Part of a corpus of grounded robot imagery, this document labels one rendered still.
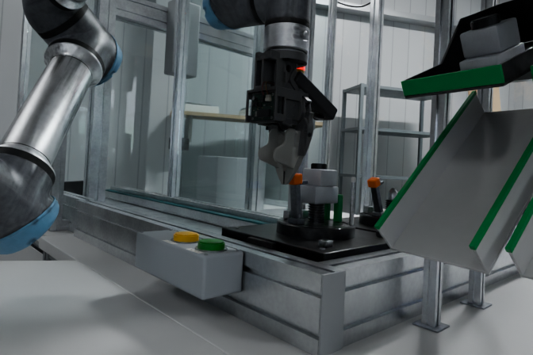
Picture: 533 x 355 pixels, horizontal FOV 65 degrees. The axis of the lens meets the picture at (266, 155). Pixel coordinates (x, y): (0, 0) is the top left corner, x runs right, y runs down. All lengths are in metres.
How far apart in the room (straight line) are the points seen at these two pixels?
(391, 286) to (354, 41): 4.17
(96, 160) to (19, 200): 0.95
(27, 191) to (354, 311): 0.50
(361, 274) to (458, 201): 0.16
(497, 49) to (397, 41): 4.46
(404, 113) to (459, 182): 4.28
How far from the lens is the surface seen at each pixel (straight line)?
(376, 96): 2.01
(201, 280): 0.60
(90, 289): 0.80
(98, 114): 1.64
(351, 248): 0.65
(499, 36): 0.53
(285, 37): 0.68
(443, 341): 0.67
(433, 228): 0.57
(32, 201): 0.72
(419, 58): 5.10
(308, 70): 1.01
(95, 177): 1.64
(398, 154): 4.82
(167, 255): 0.67
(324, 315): 0.54
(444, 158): 0.64
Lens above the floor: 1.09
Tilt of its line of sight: 1 degrees up
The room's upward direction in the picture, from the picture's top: 3 degrees clockwise
